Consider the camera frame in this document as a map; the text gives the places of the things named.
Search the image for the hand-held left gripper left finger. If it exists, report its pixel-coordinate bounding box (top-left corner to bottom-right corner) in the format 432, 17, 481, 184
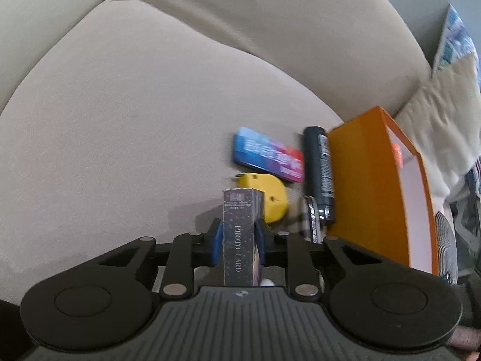
88, 218, 224, 300

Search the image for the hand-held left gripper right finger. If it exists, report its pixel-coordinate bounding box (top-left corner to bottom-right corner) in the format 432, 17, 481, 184
254, 219, 396, 300

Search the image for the dark photo card box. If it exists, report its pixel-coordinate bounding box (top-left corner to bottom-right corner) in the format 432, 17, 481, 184
222, 188, 266, 287

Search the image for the yellow tape measure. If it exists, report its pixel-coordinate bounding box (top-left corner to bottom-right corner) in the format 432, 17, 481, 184
230, 172, 289, 224

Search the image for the plaid case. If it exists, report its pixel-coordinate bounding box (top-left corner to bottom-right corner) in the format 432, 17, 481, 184
299, 196, 326, 243

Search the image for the blue and red packet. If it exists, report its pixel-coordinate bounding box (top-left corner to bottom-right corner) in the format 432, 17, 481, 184
231, 127, 305, 184

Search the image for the dark spray bottle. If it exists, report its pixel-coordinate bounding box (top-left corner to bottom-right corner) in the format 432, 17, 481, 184
302, 126, 336, 222

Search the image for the orange cardboard box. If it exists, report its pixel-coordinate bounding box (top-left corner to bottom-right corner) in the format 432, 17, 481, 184
327, 106, 440, 276

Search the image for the beige sofa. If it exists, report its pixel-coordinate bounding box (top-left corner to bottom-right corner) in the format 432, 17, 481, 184
0, 0, 481, 309

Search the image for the houndstooth cushion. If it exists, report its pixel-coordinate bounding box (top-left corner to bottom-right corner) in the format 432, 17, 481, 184
434, 158, 481, 286

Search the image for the beige cushion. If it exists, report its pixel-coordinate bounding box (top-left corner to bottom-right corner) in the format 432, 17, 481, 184
394, 51, 481, 204

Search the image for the blue cartoon-print cushion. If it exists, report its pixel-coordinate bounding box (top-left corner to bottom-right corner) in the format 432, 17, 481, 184
432, 4, 479, 76

